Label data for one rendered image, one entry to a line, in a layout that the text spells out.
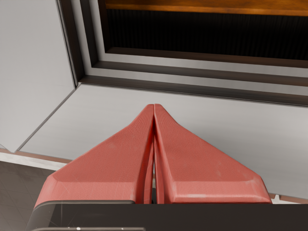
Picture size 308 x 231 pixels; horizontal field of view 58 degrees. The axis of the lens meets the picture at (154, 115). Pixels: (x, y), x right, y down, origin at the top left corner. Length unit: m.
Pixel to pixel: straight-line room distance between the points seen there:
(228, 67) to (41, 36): 0.14
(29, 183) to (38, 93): 1.92
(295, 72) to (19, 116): 0.23
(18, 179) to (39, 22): 2.01
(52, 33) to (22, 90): 0.07
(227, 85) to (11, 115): 0.20
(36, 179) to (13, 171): 0.18
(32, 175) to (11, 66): 1.83
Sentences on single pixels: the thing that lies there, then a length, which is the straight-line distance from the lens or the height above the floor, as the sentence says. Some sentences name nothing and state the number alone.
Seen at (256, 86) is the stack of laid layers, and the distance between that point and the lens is 0.21.
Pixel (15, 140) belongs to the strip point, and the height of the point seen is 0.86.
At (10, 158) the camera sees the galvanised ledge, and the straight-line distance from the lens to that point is 0.70.
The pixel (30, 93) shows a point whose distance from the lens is 0.26.
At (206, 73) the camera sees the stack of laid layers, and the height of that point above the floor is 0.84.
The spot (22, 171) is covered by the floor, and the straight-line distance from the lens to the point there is 2.09.
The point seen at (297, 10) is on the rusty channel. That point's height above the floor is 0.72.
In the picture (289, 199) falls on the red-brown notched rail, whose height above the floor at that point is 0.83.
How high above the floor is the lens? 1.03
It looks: 51 degrees down
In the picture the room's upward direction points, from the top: 157 degrees counter-clockwise
